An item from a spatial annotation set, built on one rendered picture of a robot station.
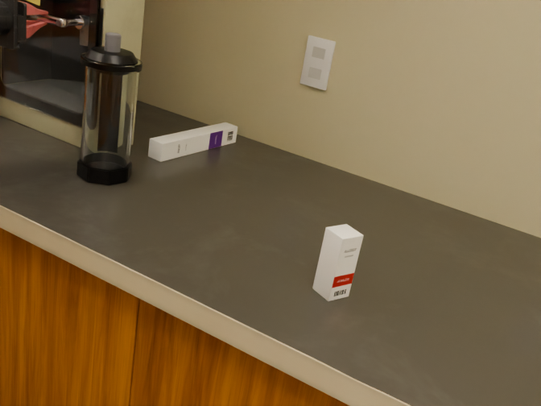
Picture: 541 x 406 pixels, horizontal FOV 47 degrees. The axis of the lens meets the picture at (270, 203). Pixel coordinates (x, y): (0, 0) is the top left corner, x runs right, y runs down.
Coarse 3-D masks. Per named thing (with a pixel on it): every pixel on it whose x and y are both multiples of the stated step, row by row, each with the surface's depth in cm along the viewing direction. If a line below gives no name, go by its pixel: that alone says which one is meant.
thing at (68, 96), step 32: (64, 0) 122; (96, 0) 118; (64, 32) 124; (96, 32) 120; (0, 64) 137; (32, 64) 132; (64, 64) 127; (0, 96) 140; (32, 96) 134; (64, 96) 129
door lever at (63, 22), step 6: (36, 18) 120; (42, 18) 120; (48, 18) 119; (54, 18) 118; (60, 18) 118; (78, 18) 121; (54, 24) 118; (60, 24) 117; (66, 24) 118; (72, 24) 120; (78, 24) 121
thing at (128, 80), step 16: (112, 64) 108; (128, 64) 110; (96, 80) 110; (112, 80) 110; (128, 80) 112; (96, 96) 111; (112, 96) 111; (128, 96) 113; (96, 112) 112; (112, 112) 112; (128, 112) 114; (96, 128) 113; (112, 128) 113; (128, 128) 116; (96, 144) 114; (112, 144) 115; (128, 144) 118; (96, 160) 116; (112, 160) 116; (128, 160) 119
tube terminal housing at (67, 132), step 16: (112, 0) 120; (128, 0) 124; (144, 0) 128; (112, 16) 121; (128, 16) 125; (128, 32) 127; (128, 48) 128; (0, 112) 143; (16, 112) 140; (32, 112) 137; (32, 128) 139; (48, 128) 136; (64, 128) 134; (80, 128) 131; (80, 144) 132
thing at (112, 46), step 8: (112, 32) 112; (112, 40) 110; (120, 40) 111; (96, 48) 112; (104, 48) 113; (112, 48) 111; (120, 48) 112; (88, 56) 110; (96, 56) 109; (104, 56) 109; (112, 56) 109; (120, 56) 110; (128, 56) 111
